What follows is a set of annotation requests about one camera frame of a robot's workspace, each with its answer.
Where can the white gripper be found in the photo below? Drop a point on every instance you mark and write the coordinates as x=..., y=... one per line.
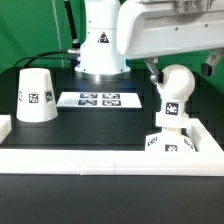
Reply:
x=153, y=28

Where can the white lamp bulb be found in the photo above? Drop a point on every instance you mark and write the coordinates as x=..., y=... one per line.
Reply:
x=177, y=86

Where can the white lamp base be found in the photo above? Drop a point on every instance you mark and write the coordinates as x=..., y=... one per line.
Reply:
x=169, y=140

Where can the white lamp shade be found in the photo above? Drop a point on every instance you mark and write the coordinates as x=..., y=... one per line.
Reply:
x=36, y=101

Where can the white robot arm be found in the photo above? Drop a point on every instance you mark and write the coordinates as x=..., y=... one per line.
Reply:
x=99, y=55

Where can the white marker sheet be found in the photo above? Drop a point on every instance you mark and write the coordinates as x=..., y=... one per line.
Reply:
x=99, y=100

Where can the white foam border frame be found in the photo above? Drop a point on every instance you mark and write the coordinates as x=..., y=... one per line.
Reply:
x=207, y=160

